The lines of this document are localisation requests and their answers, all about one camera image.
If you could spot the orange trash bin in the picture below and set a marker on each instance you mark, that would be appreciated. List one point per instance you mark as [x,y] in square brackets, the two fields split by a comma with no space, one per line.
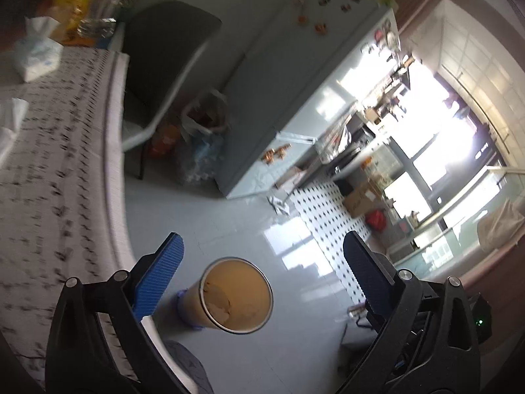
[232,295]

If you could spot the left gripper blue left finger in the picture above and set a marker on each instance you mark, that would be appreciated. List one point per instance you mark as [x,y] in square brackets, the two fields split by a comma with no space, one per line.
[153,273]

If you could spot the floor mop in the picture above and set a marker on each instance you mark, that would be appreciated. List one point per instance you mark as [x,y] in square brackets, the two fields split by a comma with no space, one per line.
[294,179]

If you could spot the white tissue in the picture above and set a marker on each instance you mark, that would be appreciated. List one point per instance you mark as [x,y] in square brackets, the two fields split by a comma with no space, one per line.
[12,113]

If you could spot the grey chair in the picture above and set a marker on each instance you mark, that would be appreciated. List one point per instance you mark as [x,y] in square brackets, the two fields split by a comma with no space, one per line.
[163,42]

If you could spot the patterned tablecloth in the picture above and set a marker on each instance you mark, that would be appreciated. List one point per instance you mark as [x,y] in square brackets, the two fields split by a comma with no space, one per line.
[55,183]

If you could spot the clear plastic jar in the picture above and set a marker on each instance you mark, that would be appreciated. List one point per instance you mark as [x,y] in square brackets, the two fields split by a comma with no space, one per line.
[100,20]

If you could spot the light blue refrigerator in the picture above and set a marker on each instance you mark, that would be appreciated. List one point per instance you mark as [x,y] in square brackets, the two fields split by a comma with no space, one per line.
[310,64]

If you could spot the white plastic bag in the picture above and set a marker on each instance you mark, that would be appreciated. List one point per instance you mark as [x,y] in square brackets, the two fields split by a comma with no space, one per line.
[207,114]

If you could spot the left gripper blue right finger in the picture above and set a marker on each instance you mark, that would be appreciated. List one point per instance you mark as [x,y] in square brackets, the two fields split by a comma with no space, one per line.
[375,275]

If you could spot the water bottle pack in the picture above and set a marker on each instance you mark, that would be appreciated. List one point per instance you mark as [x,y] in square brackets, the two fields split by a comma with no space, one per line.
[197,158]

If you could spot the orange carton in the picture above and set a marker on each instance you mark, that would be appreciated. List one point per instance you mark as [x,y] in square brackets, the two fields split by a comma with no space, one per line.
[164,140]

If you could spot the red bag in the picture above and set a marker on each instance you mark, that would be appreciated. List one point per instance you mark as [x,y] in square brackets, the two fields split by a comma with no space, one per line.
[376,220]

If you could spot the cardboard box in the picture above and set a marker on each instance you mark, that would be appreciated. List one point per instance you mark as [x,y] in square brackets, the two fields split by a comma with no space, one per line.
[363,199]

